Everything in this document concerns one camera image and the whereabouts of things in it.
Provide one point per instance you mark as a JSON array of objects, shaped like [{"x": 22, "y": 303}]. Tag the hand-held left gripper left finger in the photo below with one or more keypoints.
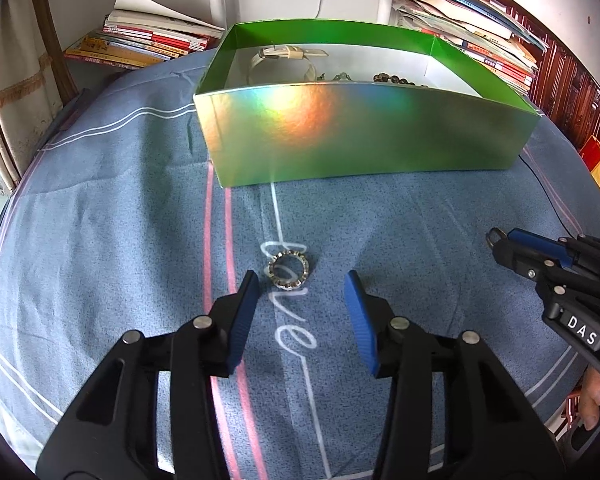
[{"x": 242, "y": 315}]

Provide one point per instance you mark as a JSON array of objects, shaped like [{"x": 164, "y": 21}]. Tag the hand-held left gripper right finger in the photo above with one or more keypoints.
[{"x": 362, "y": 320}]

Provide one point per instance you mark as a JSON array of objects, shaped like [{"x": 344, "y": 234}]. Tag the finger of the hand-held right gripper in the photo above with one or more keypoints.
[
  {"x": 515, "y": 260},
  {"x": 535, "y": 246}
]

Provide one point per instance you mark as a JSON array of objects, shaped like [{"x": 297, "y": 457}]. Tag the shiny green cardboard box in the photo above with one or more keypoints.
[{"x": 355, "y": 135}]

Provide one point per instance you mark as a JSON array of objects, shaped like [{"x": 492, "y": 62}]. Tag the person's right hand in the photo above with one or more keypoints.
[{"x": 595, "y": 395}]

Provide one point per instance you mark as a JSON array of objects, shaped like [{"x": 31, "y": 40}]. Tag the blue striped bed sheet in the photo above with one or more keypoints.
[{"x": 130, "y": 210}]

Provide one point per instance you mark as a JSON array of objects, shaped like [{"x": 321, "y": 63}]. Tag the red carved wooden furniture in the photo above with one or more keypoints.
[{"x": 565, "y": 85}]

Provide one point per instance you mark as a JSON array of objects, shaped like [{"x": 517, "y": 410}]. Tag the large stack of books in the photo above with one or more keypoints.
[{"x": 480, "y": 35}]

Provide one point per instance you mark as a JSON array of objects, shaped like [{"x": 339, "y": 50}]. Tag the white wrist watch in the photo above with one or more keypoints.
[{"x": 285, "y": 52}]

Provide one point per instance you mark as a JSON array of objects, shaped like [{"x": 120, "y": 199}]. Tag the small stack of books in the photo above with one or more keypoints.
[{"x": 145, "y": 42}]

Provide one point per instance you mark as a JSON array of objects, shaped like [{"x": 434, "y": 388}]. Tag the brown wooden pole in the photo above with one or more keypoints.
[{"x": 55, "y": 35}]

